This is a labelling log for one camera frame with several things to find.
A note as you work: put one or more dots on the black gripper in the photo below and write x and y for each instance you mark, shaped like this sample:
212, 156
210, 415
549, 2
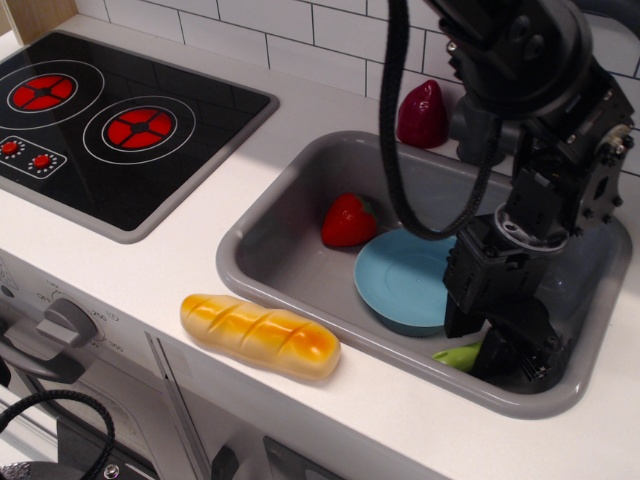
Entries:
495, 259

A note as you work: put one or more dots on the green handled grey spatula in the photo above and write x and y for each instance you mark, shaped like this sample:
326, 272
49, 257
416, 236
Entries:
461, 358

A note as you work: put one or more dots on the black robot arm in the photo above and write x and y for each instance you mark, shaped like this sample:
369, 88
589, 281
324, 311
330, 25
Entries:
534, 92

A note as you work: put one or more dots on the blue plastic plate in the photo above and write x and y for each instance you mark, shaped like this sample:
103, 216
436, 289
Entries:
400, 277

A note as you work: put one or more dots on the grey sink faucet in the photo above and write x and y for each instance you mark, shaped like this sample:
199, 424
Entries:
481, 134

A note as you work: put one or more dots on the grey toy sink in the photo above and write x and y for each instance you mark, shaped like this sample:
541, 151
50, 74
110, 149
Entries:
274, 256

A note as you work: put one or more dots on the red toy strawberry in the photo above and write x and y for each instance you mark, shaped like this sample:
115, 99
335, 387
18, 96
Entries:
350, 221

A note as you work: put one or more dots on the toy bread loaf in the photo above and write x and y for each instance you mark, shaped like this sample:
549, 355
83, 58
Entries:
276, 339

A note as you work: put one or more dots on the dark red toy pepper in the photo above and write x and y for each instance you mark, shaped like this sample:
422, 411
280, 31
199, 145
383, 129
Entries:
422, 117

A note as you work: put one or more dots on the black toy stove top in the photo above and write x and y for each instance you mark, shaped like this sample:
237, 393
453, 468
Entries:
111, 140

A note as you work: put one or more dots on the grey oven knob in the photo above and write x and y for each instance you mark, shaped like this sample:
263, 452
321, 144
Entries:
67, 324

